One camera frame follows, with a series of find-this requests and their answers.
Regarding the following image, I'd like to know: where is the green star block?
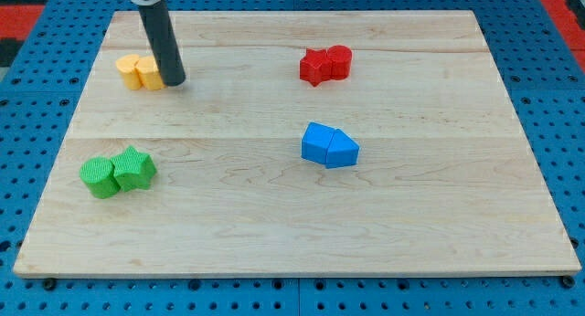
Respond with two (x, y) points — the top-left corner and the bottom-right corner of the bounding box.
(111, 146), (157, 192)

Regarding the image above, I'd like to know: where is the red cylinder block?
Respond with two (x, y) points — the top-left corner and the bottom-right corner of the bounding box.
(326, 45), (353, 80)

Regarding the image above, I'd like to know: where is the blue cube block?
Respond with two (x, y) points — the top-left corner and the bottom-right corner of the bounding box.
(301, 122), (335, 164)

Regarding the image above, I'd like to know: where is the red star block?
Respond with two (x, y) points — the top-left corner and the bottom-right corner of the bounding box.
(299, 48), (332, 87)

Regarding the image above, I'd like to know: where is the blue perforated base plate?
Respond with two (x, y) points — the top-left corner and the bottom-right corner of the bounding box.
(1, 0), (584, 315)

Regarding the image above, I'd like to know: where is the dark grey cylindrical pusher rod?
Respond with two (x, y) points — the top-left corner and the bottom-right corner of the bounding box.
(138, 0), (186, 87)

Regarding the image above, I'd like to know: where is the yellow heart block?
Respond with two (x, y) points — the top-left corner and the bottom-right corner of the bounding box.
(115, 54), (165, 90)

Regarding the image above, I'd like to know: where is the light wooden board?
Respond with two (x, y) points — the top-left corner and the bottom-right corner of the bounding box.
(14, 10), (581, 279)

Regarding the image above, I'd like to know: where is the blue triangular prism block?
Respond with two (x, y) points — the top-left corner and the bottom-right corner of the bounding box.
(325, 129), (360, 168)

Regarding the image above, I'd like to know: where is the green cylinder block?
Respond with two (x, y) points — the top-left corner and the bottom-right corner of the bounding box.
(80, 156), (121, 199)

